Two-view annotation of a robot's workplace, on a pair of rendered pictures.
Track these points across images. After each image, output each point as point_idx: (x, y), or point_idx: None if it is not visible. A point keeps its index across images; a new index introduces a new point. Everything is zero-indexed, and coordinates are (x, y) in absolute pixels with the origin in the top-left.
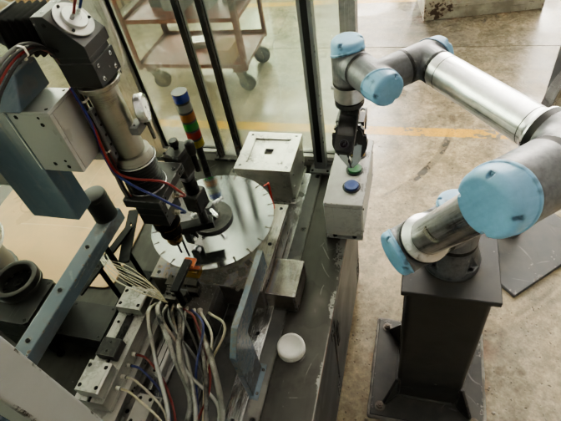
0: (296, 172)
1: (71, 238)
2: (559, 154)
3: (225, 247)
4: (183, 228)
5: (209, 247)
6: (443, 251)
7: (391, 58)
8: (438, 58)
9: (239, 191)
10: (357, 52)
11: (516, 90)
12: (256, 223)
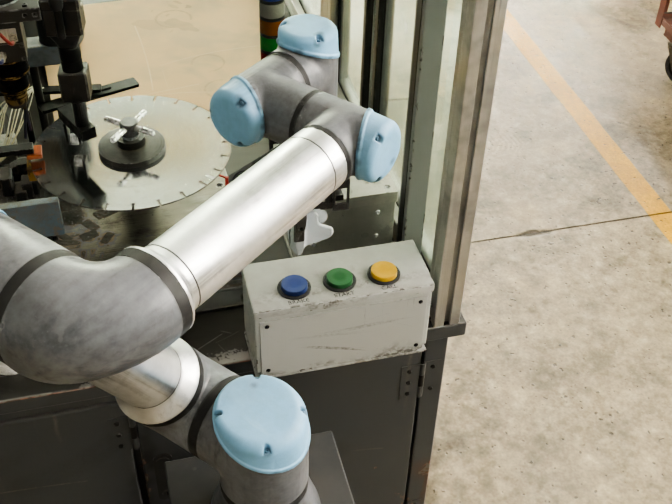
0: (335, 231)
1: (127, 76)
2: (3, 264)
3: (79, 179)
4: (61, 110)
5: (74, 165)
6: (139, 413)
7: (282, 86)
8: (303, 132)
9: (197, 155)
10: (290, 50)
11: (224, 225)
12: (137, 193)
